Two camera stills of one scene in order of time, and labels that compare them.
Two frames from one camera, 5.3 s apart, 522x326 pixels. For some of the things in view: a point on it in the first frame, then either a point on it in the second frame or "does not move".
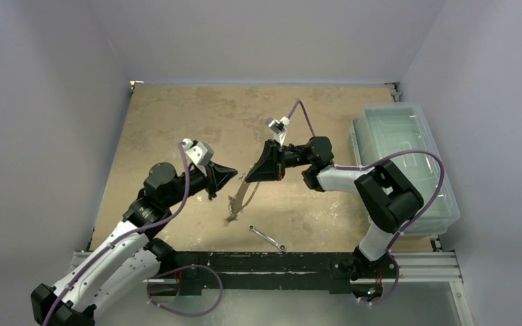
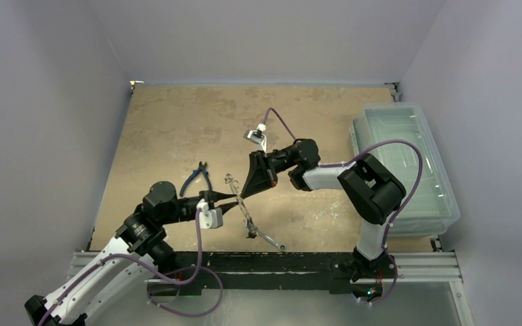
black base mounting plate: x=269 y=270 does not move
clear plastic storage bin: x=401 y=135 does not move
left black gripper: x=217 y=176 to x=212 y=195
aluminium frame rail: x=414 y=267 does not move
